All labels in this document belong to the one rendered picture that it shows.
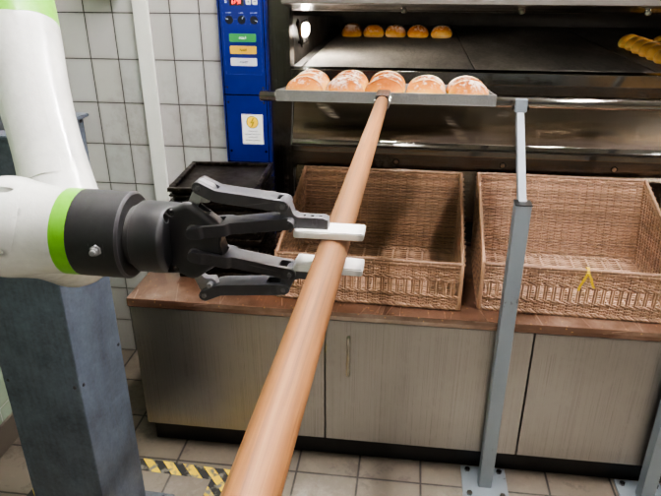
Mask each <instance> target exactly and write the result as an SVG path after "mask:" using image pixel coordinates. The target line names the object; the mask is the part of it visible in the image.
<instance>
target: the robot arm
mask: <svg viewBox="0 0 661 496"><path fill-rule="evenodd" d="M0 130H5V132H6V136H7V139H8V143H9V147H10V150H11V154H12V158H13V162H14V166H15V170H16V175H17V176H14V175H6V176H0V277H1V278H30V279H43V280H46V281H49V282H52V283H55V284H58V285H61V286H66V287H81V286H86V285H89V284H92V283H94V282H96V281H98V280H100V279H101V278H103V277H112V278H124V279H131V278H134V277H135V276H136V275H137V274H138V273H139V272H155V273H180V274H183V275H185V276H187V277H189V278H193V279H195V281H196V283H197V284H198V286H199V288H200V290H201V291H200V293H199V297H200V298H201V299H202V300H204V301H207V300H210V299H213V298H215V297H218V296H220V295H285V294H287V293H288V292H289V289H290V287H291V285H292V283H293V282H294V281H295V280H296V279H306V276H307V275H308V272H309V270H310V267H311V265H312V262H313V260H314V257H315V255H309V254H299V255H298V256H297V258H295V260H290V259H286V258H281V257H276V256H272V255H267V254H263V253H258V252H253V251H248V250H244V249H239V248H237V246H234V245H229V244H227V241H226V238H225V236H228V235H231V234H242V233H255V232H268V231H281V230H289V231H288V232H291V231H292V230H293V228H294V230H293V236H294V238H311V239H328V240H345V241H363V240H364V236H365V231H366V225H365V224H351V223H332V222H330V216H328V215H325V214H307V213H299V212H298V211H296V209H295V207H294V205H293V202H292V201H293V198H292V196H291V195H289V194H285V193H278V192H273V191H266V190H259V189H252V188H246V187H239V186H232V185H226V184H221V183H219V182H217V181H215V180H213V179H211V178H209V177H207V176H202V177H200V178H199V179H198V180H197V181H196V182H194V183H193V185H192V187H191V188H192V191H193V192H192V194H191V197H190V199H186V200H184V201H182V202H168V201H152V200H146V199H145V198H144V197H143V195H142V194H141V193H139V192H137V191H121V190H104V189H98V188H97V185H96V182H95V179H94V177H93V174H92V171H91V168H90V163H89V160H88V157H87V153H86V150H85V147H84V143H83V140H82V136H81V133H80V129H79V125H78V121H77V117H76V113H75V108H74V104H73V100H72V95H71V90H70V85H69V79H68V73H67V67H66V60H65V53H64V47H63V41H62V35H61V31H60V26H59V20H58V15H57V11H56V6H55V1H54V0H0ZM210 201H212V202H215V203H220V204H226V205H233V206H239V207H246V208H253V209H259V210H266V211H273V212H276V213H264V214H252V215H241V216H235V215H222V216H218V215H217V214H215V213H214V212H213V211H211V210H210V209H209V208H207V207H206V206H205V205H203V204H202V203H209V202H210ZM213 267H218V268H223V269H229V268H233V269H238V270H242V271H247V272H252V273H257V274H261V275H265V276H225V277H220V278H219V277H218V276H217V275H208V274H206V272H207V271H209V270H210V269H212V268H213Z"/></svg>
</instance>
